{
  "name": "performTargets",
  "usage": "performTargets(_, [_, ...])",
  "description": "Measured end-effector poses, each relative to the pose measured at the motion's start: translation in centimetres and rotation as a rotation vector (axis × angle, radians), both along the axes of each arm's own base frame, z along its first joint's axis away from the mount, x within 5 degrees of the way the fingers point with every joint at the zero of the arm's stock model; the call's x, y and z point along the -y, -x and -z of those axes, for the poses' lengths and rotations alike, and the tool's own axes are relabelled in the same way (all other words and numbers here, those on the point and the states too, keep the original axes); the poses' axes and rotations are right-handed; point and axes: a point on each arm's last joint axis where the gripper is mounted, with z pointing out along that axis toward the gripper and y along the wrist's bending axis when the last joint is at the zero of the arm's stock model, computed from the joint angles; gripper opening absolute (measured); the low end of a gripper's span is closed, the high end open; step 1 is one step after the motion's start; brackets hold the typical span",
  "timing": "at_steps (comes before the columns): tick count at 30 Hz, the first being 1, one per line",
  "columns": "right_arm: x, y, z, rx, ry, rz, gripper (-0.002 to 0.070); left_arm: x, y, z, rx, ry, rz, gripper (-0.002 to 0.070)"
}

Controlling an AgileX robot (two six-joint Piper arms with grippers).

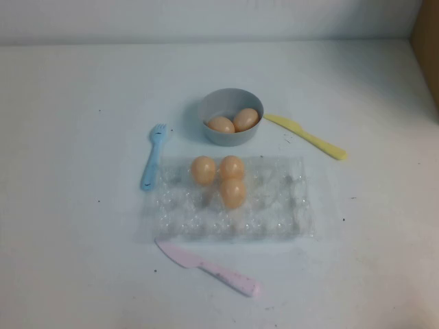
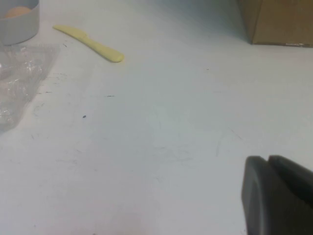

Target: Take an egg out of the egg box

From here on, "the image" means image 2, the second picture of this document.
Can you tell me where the brown egg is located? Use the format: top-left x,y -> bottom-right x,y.
4,6 -> 32,19

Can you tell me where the clear plastic egg tray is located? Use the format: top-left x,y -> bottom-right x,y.
0,44 -> 61,133

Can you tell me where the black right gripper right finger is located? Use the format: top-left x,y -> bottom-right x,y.
268,154 -> 313,206

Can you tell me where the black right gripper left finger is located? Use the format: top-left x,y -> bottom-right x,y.
241,156 -> 313,235

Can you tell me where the yellow plastic knife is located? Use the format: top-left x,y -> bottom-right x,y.
52,24 -> 125,63

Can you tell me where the grey round bowl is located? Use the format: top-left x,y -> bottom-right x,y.
0,0 -> 40,46

